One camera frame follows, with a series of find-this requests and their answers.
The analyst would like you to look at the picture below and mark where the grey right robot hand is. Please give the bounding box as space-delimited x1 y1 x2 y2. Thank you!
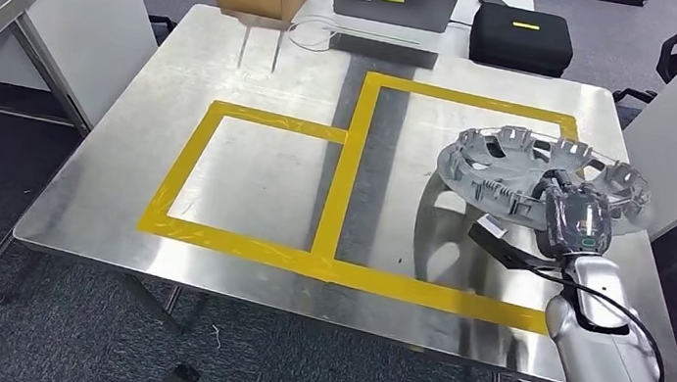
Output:
523 166 621 264

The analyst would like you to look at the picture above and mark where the silver wheel hubcap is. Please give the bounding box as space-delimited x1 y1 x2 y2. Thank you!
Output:
429 116 659 245

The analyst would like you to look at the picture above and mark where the white cable loop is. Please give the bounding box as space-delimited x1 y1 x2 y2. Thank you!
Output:
285 11 337 56

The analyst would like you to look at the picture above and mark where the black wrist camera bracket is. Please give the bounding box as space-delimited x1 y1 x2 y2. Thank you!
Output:
464 222 569 277

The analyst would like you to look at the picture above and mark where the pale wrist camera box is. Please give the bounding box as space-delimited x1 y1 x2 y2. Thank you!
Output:
473 213 511 239

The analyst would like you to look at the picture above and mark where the black zip case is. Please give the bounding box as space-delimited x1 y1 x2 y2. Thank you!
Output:
464 0 580 81

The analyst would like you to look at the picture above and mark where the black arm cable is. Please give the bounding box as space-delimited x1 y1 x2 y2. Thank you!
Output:
508 263 677 382

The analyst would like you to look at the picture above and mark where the yellow workbench tape outline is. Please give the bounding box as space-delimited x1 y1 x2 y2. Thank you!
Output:
130 43 586 338

